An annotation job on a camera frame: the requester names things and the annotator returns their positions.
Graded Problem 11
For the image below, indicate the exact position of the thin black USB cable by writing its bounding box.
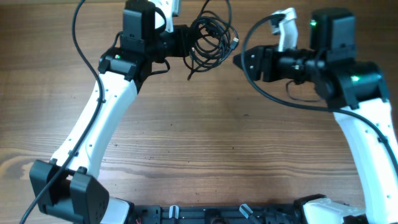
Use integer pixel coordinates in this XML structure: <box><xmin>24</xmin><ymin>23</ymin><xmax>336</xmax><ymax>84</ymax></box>
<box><xmin>182</xmin><ymin>0</ymin><xmax>240</xmax><ymax>81</ymax></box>

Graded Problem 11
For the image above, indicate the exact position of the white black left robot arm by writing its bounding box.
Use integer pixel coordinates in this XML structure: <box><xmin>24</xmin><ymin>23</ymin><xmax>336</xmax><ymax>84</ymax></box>
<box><xmin>29</xmin><ymin>1</ymin><xmax>194</xmax><ymax>223</ymax></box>

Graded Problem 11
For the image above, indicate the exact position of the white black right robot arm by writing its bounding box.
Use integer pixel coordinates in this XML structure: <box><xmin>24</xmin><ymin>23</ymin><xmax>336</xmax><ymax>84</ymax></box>
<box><xmin>233</xmin><ymin>7</ymin><xmax>397</xmax><ymax>223</ymax></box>

